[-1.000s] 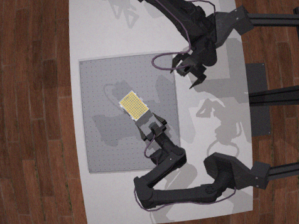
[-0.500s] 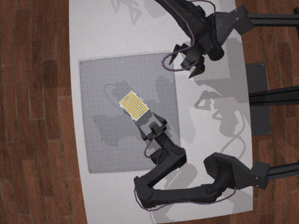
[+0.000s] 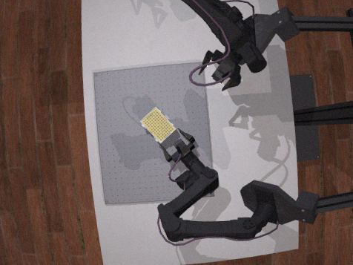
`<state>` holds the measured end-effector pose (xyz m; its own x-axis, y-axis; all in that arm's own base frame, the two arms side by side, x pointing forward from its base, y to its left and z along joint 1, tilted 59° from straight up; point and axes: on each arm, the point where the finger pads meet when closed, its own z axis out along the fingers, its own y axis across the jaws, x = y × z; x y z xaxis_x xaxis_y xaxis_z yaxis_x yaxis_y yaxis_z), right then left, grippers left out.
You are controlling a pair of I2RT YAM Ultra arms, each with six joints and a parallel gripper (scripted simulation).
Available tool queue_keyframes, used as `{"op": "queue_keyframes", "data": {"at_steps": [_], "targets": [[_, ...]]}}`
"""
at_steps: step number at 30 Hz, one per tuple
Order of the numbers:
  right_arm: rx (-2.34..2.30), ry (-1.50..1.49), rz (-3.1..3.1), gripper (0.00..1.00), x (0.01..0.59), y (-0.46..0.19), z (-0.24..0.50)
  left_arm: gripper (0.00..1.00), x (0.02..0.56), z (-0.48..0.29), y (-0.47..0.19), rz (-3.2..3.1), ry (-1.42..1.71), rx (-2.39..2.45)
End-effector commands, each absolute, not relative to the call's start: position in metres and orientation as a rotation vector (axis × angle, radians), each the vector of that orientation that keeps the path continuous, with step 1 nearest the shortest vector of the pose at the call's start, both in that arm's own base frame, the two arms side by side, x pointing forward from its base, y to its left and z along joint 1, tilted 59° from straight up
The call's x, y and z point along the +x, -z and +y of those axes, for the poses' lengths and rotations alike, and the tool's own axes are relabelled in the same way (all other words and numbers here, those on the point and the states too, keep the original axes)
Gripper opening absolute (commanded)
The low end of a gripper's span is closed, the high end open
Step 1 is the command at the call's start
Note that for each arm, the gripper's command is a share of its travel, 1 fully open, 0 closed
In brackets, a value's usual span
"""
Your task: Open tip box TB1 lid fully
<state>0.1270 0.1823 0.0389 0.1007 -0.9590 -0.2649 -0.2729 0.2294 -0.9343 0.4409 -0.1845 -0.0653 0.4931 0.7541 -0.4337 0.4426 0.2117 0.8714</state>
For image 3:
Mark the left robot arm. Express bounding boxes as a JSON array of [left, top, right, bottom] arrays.
[[157, 160, 279, 242]]

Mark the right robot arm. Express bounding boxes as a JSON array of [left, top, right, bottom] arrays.
[[181, 0, 267, 73]]

